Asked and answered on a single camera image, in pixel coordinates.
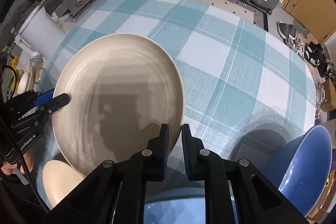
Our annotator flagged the blue bowl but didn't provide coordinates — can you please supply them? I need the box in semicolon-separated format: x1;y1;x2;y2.
143;187;206;224
262;125;333;216

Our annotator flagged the cream plate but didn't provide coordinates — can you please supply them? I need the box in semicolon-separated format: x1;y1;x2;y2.
43;160;84;207
52;33;185;176

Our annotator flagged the person's left hand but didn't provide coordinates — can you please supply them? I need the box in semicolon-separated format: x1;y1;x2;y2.
1;151;34;176

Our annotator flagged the white electric kettle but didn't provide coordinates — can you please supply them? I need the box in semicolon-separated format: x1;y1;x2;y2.
14;5;66;60

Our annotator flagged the teal checkered tablecloth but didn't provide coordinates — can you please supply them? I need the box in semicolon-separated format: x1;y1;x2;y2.
41;0;315;168

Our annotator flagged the wooden door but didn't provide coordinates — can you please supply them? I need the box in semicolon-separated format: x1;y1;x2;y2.
282;0;335;44

